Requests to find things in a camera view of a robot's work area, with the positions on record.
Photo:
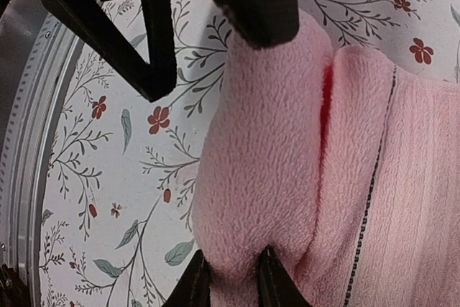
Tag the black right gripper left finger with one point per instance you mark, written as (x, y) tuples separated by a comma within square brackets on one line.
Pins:
[(192, 289)]

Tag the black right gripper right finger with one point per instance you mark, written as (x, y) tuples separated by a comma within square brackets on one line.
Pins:
[(275, 286)]

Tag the pink towel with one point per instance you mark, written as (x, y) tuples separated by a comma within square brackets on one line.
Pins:
[(344, 163)]

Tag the floral tablecloth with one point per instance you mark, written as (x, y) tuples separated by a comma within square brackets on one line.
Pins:
[(116, 228)]

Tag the front aluminium rail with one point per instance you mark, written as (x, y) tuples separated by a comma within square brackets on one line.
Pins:
[(31, 127)]

